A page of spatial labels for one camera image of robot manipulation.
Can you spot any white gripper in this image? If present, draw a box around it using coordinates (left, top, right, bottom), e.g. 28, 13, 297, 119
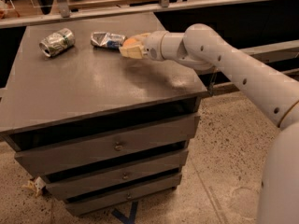
120, 31, 167, 61

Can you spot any orange fruit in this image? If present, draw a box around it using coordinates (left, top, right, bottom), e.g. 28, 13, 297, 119
122, 37, 138, 47

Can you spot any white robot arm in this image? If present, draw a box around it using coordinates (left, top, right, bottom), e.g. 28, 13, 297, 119
120, 23, 299, 224

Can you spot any crushed blue silver redbull can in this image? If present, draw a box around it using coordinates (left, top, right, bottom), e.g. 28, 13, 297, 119
91, 32, 126, 49

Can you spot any crushed green silver can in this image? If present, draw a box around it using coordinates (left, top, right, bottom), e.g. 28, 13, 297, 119
39, 28, 76, 57

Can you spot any grey drawer cabinet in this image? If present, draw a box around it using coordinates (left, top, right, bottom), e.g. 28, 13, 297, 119
0, 13, 206, 205

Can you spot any top grey drawer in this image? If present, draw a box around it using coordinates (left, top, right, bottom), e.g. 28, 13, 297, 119
15, 114, 199, 176

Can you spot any grey drawer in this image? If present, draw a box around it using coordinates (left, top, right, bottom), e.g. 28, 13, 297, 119
15, 114, 199, 176
65, 173, 181, 216
47, 148, 188, 200

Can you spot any middle grey drawer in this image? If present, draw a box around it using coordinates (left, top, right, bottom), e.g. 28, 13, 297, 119
47, 148, 188, 200

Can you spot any bottom grey drawer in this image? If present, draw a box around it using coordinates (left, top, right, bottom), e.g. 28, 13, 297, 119
65, 173, 181, 216

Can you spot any crumpled paper scrap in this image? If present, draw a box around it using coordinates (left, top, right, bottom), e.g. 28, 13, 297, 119
22, 176, 46, 197

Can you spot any metal railing frame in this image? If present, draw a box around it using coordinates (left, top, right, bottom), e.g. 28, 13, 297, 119
0, 0, 270, 28

